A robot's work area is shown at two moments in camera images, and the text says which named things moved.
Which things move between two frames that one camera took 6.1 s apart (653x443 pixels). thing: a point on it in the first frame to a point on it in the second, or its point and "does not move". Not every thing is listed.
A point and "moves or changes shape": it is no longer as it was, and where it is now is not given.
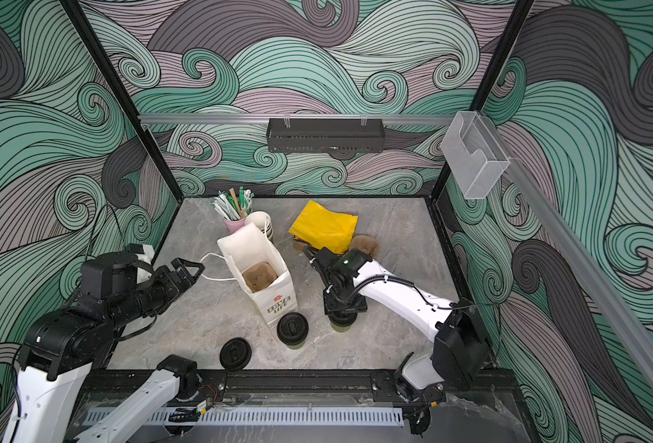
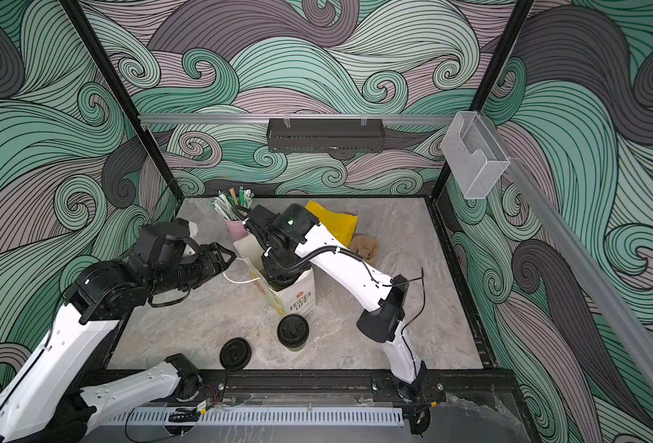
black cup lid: [292, 328] does not move
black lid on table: [235, 353] does not move
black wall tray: [326, 135] does not move
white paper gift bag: [249, 246] moves or changes shape
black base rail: [312, 388] does not move
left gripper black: [176, 286] to [211, 262]
